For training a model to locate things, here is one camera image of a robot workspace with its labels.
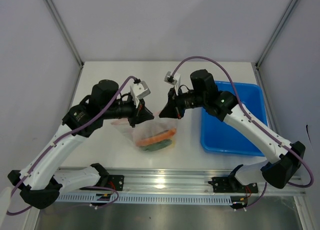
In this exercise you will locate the yellow lemon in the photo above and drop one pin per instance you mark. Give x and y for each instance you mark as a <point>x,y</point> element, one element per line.
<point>173,143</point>

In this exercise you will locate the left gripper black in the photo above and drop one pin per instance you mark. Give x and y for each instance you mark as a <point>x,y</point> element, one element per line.
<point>144,114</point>

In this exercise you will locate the aluminium rail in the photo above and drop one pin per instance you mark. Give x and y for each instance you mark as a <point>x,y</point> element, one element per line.
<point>167,181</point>

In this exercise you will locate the clear pink zip top bag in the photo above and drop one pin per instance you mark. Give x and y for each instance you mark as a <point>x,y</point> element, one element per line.
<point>144,130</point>

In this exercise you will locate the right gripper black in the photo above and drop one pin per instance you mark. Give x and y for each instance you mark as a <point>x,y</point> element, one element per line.
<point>169,110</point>

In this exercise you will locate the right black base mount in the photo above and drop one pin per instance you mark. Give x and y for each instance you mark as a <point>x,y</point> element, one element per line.
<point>225,184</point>

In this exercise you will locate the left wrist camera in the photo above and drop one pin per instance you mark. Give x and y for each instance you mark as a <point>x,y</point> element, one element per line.
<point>138,90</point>

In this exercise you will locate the aluminium frame post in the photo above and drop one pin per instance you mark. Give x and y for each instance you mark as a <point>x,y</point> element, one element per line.
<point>63,30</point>
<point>280,26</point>

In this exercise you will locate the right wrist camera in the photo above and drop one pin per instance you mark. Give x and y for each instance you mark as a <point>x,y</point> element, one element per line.
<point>174,80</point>

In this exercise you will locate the right aluminium frame post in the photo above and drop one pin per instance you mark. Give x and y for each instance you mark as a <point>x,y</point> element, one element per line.
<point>280,26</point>

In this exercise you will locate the left aluminium frame post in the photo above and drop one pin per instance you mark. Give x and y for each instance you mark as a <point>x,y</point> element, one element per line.
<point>63,30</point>

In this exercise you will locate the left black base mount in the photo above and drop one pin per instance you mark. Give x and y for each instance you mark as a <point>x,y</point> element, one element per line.
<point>115,182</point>

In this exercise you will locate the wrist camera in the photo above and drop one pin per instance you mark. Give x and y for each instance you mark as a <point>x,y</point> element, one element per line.
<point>138,90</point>
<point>174,80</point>

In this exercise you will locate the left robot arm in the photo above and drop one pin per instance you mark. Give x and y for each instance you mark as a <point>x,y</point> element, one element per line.
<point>39,184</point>

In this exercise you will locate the blue plastic tray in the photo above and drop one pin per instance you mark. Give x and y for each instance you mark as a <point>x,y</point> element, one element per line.
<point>218,137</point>

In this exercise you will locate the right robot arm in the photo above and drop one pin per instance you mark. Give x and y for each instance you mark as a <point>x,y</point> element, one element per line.
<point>283,158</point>

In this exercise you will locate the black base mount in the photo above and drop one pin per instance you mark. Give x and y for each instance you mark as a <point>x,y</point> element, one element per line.
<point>225,184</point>
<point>115,182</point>

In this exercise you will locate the green cucumber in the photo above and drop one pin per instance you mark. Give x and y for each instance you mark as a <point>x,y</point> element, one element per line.
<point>157,146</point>

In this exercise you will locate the white slotted cable duct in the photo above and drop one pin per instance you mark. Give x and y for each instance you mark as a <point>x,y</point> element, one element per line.
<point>91,197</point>

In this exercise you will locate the red orange steak slice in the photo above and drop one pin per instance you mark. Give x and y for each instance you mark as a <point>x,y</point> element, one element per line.
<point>168,134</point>

